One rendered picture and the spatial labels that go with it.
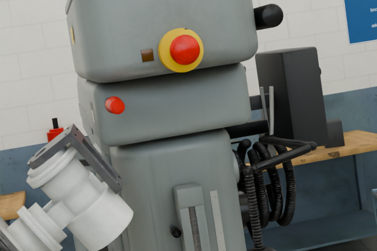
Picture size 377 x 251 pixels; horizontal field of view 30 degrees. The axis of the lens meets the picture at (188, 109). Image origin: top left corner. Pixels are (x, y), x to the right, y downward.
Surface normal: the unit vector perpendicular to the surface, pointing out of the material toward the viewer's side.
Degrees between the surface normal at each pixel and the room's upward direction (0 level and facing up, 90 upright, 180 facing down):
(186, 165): 90
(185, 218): 90
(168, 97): 90
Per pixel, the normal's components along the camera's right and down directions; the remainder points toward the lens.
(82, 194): 0.44, -0.07
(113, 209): 0.66, -0.33
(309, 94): 0.20, 0.06
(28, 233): 0.03, -0.30
